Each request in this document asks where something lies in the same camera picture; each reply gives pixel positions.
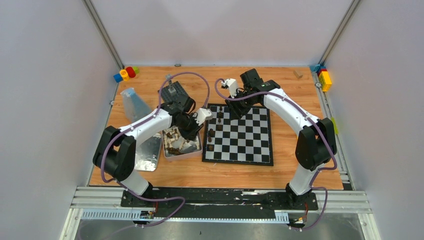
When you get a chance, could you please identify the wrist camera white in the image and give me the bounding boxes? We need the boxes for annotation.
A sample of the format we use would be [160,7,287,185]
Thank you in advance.
[221,78,239,99]
[194,107,213,126]

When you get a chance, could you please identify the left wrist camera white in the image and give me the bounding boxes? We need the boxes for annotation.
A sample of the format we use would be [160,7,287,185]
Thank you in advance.
[194,107,213,126]

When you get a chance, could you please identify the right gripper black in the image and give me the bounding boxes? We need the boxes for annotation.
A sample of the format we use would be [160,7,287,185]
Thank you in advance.
[225,90,258,121]

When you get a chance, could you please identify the small wooden block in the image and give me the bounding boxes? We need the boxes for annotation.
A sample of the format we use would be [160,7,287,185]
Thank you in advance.
[293,69,303,79]

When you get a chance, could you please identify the grey lego baseplate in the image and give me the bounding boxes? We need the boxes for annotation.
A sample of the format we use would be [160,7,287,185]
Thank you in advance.
[161,74,188,103]

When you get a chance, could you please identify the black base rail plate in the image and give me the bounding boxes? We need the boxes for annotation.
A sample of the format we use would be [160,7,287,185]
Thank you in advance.
[120,187,319,219]

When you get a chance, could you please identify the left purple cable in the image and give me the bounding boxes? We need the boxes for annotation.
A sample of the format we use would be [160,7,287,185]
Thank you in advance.
[100,71,211,229]

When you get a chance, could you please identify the coloured toy blocks cluster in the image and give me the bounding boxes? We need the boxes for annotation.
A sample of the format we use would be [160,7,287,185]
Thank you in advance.
[113,66,140,83]

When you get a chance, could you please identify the silver tin lid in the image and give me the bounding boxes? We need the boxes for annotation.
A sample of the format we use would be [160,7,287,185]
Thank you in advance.
[134,133,162,172]

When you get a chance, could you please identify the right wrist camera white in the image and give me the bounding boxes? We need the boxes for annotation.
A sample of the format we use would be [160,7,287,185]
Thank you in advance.
[221,78,239,99]

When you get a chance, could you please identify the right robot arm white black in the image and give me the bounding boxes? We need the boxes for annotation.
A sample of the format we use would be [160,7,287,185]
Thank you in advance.
[217,68,337,209]

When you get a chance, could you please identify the stacked coloured bricks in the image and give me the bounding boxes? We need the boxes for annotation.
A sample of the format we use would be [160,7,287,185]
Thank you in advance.
[309,64,333,92]

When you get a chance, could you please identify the pink tin box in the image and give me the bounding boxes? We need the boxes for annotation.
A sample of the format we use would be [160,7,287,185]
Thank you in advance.
[161,126,203,162]

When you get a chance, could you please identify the folding chess board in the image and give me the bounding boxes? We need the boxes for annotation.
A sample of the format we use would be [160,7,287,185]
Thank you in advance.
[202,103,274,167]

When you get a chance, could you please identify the aluminium frame rail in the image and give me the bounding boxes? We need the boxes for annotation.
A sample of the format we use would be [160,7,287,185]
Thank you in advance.
[71,186,381,240]

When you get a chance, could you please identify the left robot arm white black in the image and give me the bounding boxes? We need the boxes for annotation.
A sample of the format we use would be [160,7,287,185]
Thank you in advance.
[92,95,213,207]

